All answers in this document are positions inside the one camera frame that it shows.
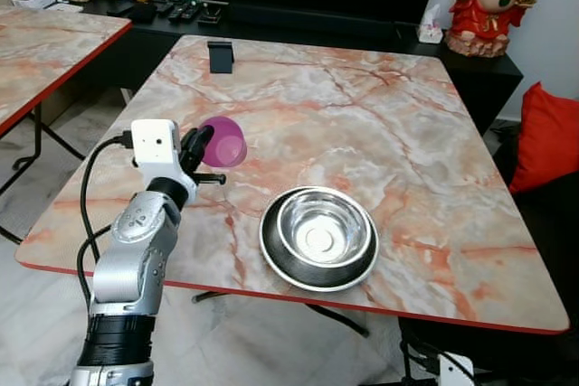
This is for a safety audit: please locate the red cushion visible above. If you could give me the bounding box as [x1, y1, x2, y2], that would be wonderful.
[509, 82, 579, 195]

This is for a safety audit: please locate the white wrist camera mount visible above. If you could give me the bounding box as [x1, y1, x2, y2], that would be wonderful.
[439, 354, 477, 386]
[131, 119, 197, 206]

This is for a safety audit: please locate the white tissue pack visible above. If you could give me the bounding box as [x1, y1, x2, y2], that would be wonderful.
[418, 5, 444, 44]

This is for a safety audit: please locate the black folding table leg frame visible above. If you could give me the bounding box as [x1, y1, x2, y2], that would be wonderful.
[0, 106, 87, 247]
[190, 291, 372, 337]

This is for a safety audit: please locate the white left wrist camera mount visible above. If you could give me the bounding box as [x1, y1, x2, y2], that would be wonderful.
[131, 119, 197, 206]

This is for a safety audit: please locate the purple plastic cup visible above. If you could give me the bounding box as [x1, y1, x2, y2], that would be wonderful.
[201, 117, 249, 169]

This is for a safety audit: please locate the stainless steel bowl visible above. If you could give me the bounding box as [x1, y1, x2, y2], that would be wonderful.
[260, 185, 380, 294]

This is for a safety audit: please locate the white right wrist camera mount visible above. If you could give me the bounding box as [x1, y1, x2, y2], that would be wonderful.
[439, 354, 477, 386]

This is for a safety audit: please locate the red laughing figurine statue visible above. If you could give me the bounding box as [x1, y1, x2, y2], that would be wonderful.
[445, 0, 545, 58]

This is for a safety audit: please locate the black phone stand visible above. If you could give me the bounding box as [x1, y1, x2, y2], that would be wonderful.
[207, 40, 235, 74]

